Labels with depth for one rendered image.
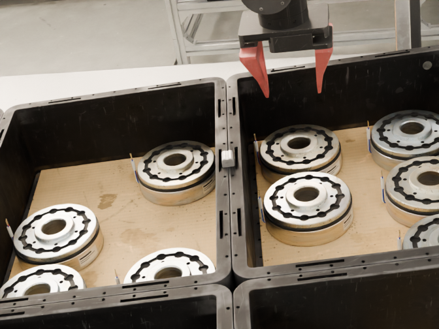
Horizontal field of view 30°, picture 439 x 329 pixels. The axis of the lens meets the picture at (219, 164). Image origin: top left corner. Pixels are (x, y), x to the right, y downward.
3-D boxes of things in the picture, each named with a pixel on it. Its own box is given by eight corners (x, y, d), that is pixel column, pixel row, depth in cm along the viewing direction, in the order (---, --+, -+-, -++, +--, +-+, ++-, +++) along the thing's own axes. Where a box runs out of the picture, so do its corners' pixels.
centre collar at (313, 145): (280, 137, 107) (280, 132, 106) (319, 134, 106) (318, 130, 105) (279, 158, 103) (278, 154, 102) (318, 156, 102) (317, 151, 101)
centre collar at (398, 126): (389, 123, 105) (389, 119, 105) (427, 119, 105) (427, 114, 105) (395, 144, 101) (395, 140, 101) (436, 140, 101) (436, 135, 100)
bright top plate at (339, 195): (258, 184, 100) (257, 180, 99) (340, 168, 100) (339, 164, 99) (271, 235, 91) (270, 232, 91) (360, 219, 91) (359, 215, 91)
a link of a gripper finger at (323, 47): (338, 104, 96) (331, 32, 91) (277, 109, 97) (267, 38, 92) (337, 75, 102) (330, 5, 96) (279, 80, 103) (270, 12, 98)
